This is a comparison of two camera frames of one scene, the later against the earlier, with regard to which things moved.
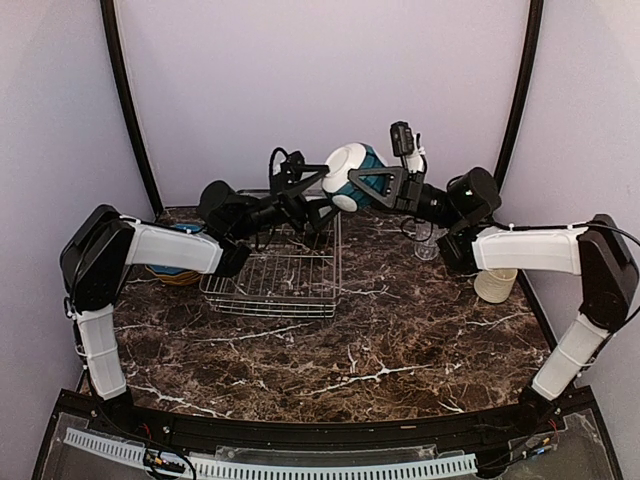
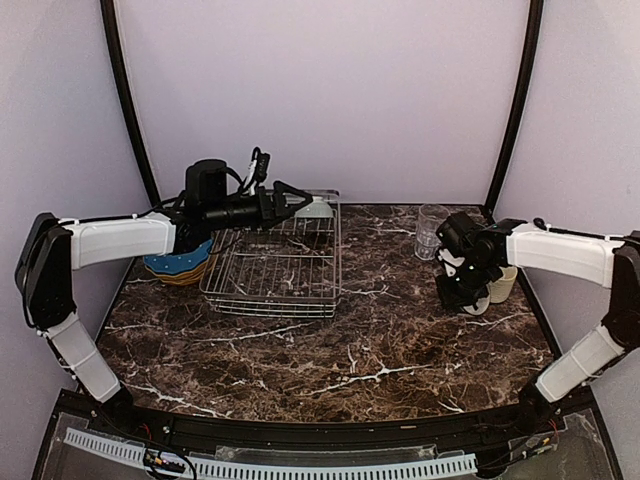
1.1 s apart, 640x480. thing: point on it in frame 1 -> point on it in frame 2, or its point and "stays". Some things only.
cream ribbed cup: (495, 285) stays
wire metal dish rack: (286, 276) stays
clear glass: (427, 236) stays
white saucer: (342, 159) -> (482, 306)
